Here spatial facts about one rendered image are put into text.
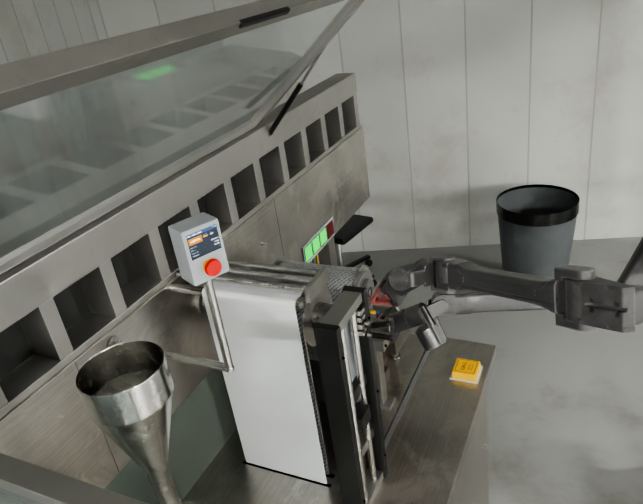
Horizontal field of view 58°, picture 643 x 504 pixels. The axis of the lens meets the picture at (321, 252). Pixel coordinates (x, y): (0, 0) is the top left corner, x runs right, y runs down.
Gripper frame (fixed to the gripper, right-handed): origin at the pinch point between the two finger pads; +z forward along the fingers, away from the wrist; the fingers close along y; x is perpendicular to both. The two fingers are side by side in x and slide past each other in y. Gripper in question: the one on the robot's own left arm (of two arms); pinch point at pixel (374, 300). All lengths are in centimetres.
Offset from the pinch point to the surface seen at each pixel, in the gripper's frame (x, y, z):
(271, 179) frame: 43, 27, 21
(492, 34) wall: 23, 276, 14
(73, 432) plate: 30, -69, 21
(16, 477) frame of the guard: 33, -94, -24
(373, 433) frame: -19.3, -28.0, 4.6
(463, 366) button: -37.0, 16.4, 5.9
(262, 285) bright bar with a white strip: 25.1, -29.3, -4.1
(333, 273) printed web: 12.2, 0.3, 4.6
